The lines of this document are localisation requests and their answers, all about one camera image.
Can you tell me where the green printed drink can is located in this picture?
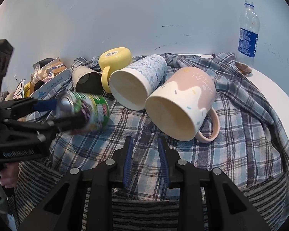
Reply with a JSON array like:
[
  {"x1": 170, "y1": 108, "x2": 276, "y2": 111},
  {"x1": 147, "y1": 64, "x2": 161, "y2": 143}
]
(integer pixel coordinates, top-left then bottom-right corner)
[{"x1": 56, "y1": 91, "x2": 109, "y2": 135}]

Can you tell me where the blue patterned paper cup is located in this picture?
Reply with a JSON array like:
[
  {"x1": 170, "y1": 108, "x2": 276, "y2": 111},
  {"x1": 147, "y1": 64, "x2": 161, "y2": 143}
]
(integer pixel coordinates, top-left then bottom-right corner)
[{"x1": 109, "y1": 54, "x2": 167, "y2": 111}]

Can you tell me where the person's left hand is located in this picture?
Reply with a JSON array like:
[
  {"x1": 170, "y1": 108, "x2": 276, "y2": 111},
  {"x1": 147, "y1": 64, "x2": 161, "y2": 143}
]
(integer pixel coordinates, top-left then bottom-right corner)
[{"x1": 0, "y1": 162, "x2": 19, "y2": 188}]

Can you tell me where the white cardboard box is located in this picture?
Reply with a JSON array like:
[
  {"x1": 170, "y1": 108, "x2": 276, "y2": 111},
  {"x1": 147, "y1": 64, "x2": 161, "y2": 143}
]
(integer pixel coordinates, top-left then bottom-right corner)
[{"x1": 29, "y1": 58, "x2": 71, "y2": 99}]

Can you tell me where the yellow packet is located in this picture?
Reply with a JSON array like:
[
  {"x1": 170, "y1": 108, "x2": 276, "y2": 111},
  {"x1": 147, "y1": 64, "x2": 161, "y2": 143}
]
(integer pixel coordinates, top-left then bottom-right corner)
[{"x1": 23, "y1": 82, "x2": 31, "y2": 98}]

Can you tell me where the orange blue small carton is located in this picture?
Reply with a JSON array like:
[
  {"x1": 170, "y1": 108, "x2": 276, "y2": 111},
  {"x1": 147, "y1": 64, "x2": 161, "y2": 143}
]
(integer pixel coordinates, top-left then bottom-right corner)
[{"x1": 51, "y1": 62, "x2": 66, "y2": 76}]

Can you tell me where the black striped cloth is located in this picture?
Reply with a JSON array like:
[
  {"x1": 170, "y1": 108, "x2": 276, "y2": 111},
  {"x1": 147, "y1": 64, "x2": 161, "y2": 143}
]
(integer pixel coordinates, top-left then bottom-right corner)
[{"x1": 9, "y1": 161, "x2": 289, "y2": 230}]

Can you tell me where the cream floral thermos flask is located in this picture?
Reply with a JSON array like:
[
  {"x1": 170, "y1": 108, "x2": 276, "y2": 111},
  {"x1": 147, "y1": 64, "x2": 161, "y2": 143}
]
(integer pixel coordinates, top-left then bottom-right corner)
[{"x1": 71, "y1": 66, "x2": 105, "y2": 95}]

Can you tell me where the blue plaid cloth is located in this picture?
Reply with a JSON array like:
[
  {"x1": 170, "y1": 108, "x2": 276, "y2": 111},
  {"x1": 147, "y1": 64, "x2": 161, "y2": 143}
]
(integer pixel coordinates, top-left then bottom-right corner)
[{"x1": 40, "y1": 52, "x2": 289, "y2": 202}]

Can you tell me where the yellow plastic mug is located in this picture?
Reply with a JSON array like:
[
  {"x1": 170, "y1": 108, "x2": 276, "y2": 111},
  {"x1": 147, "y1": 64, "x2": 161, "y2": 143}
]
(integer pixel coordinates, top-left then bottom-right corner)
[{"x1": 98, "y1": 47, "x2": 133, "y2": 93}]

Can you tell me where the pink and white mug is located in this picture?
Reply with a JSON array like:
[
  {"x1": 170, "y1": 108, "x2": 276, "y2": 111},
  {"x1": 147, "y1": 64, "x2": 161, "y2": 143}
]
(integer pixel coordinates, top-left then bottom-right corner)
[{"x1": 145, "y1": 67, "x2": 220, "y2": 143}]

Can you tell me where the small brown object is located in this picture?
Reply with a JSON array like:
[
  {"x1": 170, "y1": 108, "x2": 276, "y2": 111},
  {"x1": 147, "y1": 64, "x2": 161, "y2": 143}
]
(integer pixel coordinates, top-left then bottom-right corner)
[{"x1": 235, "y1": 62, "x2": 253, "y2": 76}]

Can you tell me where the clear plastic water bottle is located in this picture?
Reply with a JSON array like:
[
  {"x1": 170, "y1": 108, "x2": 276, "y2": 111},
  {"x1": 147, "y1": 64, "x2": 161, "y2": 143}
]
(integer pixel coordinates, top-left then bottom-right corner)
[{"x1": 236, "y1": 0, "x2": 260, "y2": 68}]

